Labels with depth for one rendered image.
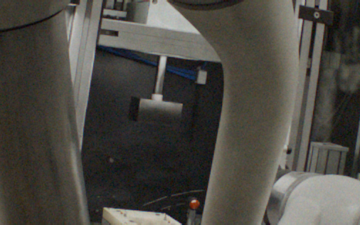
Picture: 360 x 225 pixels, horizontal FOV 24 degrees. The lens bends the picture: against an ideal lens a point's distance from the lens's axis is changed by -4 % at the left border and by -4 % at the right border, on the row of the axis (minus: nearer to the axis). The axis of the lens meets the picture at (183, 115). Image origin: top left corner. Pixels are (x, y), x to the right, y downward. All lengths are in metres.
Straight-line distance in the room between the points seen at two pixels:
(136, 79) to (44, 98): 1.24
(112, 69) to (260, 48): 1.25
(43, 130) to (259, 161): 0.19
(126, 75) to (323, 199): 1.00
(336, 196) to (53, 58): 0.41
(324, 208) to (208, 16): 0.40
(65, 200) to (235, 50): 0.18
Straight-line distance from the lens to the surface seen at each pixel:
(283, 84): 0.69
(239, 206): 0.76
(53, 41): 0.64
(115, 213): 1.67
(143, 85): 1.89
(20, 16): 0.61
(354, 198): 0.92
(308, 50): 1.56
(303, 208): 0.96
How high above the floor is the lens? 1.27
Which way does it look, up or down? 3 degrees down
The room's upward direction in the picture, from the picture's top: 8 degrees clockwise
